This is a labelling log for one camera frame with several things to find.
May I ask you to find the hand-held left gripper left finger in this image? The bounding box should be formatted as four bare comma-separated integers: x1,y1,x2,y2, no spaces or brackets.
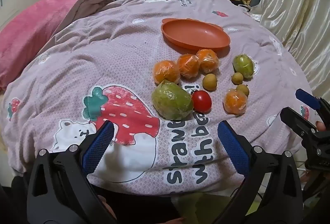
26,120,115,224

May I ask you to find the pink quilt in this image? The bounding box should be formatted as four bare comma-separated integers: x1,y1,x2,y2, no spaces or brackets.
0,0,132,90

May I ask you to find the large green fruit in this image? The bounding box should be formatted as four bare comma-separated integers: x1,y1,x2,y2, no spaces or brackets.
151,80,194,121

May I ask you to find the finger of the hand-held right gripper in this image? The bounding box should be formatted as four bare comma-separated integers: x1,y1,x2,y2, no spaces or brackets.
280,107,320,142
295,88,330,125

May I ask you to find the small green fruit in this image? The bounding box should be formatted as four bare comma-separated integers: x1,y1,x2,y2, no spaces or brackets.
233,54,256,79

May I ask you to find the yellow-green garment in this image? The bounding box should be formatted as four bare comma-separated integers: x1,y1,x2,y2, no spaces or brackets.
171,192,239,224

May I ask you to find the purple strawberry printed blanket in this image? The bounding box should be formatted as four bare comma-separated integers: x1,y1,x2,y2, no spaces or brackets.
0,0,318,196

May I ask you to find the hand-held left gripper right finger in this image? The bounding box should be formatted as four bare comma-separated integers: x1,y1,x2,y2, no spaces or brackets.
217,120,303,224

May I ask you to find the cream satin curtain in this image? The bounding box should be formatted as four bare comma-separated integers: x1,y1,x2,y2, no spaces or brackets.
247,0,330,97

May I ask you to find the plastic-wrapped orange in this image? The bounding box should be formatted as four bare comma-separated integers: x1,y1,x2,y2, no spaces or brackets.
153,60,181,85
223,88,248,115
177,54,200,78
196,49,219,74

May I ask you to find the orange plastic plate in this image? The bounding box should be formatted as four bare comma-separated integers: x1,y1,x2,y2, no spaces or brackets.
161,18,231,51

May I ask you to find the small tan longan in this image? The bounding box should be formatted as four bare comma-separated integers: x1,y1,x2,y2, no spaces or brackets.
236,84,250,97
202,74,218,91
231,72,244,85

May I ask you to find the red tomato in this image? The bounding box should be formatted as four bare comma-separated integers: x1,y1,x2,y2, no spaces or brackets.
191,90,212,113

